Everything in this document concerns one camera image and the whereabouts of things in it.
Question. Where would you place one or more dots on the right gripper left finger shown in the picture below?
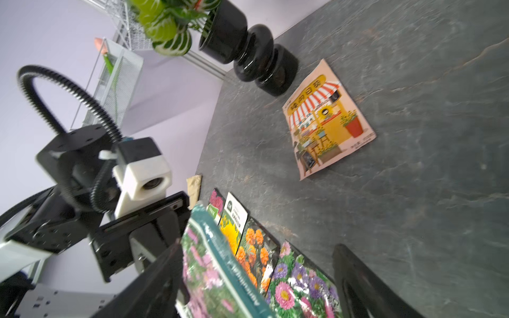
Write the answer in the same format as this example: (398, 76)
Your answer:
(156, 291)

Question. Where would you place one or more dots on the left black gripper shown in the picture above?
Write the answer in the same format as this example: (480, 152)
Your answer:
(140, 237)

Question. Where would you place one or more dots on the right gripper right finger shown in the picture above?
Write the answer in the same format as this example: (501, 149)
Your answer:
(361, 292)

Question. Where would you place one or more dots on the purple flower seed packet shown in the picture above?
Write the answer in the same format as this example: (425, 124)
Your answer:
(215, 285)

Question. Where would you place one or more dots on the pink zinnia seed packet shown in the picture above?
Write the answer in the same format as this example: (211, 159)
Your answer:
(298, 288)

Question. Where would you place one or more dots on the green seed packet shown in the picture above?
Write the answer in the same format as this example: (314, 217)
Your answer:
(216, 205)

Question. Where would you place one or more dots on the yellow marigold seed packet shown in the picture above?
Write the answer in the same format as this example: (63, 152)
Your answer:
(233, 221)

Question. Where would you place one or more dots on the orange marigold seed packet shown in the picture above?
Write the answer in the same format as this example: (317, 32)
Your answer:
(258, 254)

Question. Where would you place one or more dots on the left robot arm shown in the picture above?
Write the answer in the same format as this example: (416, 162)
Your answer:
(31, 232)

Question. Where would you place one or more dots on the pink shop seed packet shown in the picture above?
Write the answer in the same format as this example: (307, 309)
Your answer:
(325, 123)

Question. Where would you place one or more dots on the beige work glove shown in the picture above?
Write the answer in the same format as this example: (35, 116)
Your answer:
(193, 189)

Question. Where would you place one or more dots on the white mesh basket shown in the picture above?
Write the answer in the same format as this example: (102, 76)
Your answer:
(115, 92)

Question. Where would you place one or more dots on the pink artificial tulip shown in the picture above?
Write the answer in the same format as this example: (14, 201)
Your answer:
(102, 48)

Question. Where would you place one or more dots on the black vase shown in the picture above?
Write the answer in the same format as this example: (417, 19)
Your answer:
(253, 52)

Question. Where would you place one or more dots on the green artificial plant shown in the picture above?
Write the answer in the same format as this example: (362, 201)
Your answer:
(168, 24)

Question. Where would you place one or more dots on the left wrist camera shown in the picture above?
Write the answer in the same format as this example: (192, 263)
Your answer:
(142, 174)

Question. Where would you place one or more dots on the white wire wall shelf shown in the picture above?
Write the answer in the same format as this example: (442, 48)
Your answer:
(128, 32)

